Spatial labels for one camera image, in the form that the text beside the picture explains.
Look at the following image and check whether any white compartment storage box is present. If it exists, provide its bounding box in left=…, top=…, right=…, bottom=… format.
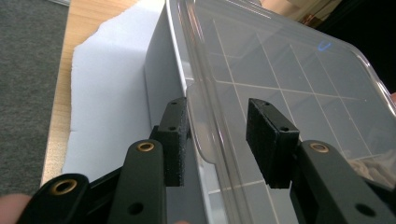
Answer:
left=143, top=3, right=225, bottom=224

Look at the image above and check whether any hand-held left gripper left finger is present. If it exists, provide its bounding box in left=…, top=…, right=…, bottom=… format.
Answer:
left=148, top=96, right=191, bottom=188

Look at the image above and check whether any beige sock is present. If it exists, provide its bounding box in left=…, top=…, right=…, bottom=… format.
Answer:
left=347, top=148, right=396, bottom=189

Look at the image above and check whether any silver metal tray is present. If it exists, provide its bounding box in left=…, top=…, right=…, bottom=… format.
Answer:
left=166, top=0, right=396, bottom=224

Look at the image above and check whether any wooden bench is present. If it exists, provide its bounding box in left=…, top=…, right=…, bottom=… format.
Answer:
left=260, top=0, right=344, bottom=27

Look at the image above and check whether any white table cover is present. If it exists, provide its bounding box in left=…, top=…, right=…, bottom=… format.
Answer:
left=61, top=0, right=166, bottom=183

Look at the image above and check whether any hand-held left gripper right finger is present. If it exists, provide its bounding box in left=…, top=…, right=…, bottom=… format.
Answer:
left=245, top=97, right=301, bottom=189

